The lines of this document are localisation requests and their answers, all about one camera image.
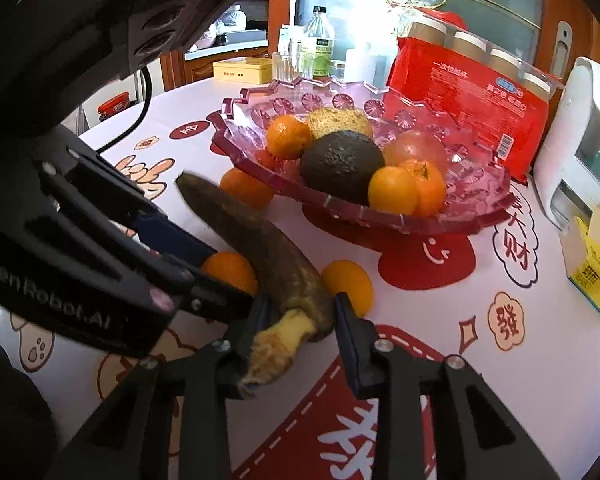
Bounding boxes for yellow tissue box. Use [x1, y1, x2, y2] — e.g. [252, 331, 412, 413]
[560, 205, 600, 317]

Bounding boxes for printed tablecloth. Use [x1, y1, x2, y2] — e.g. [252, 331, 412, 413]
[0, 77, 600, 480]

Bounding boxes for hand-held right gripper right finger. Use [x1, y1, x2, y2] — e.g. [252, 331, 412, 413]
[333, 291, 561, 480]

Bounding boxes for black cable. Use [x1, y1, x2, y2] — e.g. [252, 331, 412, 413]
[97, 65, 153, 153]

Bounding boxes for dark overripe banana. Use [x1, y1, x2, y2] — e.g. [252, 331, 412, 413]
[174, 172, 337, 391]

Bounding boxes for yellow pear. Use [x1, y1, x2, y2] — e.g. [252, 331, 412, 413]
[306, 106, 374, 141]

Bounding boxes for white plastic bottle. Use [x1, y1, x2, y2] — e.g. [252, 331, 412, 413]
[344, 42, 381, 83]

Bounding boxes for small white box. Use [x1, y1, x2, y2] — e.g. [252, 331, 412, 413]
[278, 25, 306, 53]

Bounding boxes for deep orange tangerine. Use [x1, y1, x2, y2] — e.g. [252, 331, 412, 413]
[399, 158, 447, 217]

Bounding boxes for metal door handle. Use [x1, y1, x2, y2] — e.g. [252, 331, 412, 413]
[554, 21, 573, 78]

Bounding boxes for small yellow-orange tangerine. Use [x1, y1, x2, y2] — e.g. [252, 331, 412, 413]
[367, 166, 421, 216]
[321, 259, 374, 318]

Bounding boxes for red-lid jar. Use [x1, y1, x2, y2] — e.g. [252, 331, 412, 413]
[97, 91, 131, 118]

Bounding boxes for dark avocado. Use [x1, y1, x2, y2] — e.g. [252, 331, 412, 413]
[300, 131, 386, 207]

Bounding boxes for white countertop appliance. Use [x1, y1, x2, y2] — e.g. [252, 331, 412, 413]
[532, 56, 600, 233]

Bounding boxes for clear drinking glass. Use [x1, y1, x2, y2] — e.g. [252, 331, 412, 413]
[271, 50, 301, 83]

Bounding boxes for clear bottle green label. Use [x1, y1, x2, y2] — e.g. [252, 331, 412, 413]
[302, 6, 337, 80]

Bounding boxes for red apple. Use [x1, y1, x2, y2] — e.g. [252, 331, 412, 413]
[382, 129, 450, 171]

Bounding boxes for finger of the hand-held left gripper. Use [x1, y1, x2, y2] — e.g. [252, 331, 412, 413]
[40, 145, 218, 267]
[147, 254, 255, 326]

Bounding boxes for yellow tin box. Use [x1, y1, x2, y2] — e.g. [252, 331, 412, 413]
[212, 56, 274, 86]

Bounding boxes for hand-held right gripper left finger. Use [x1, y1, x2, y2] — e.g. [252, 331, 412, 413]
[62, 294, 281, 480]

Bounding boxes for red paper cup package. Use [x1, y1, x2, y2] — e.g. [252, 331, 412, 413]
[384, 7, 556, 183]

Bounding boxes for pink glass fruit bowl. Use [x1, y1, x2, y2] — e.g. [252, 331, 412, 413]
[211, 76, 517, 238]

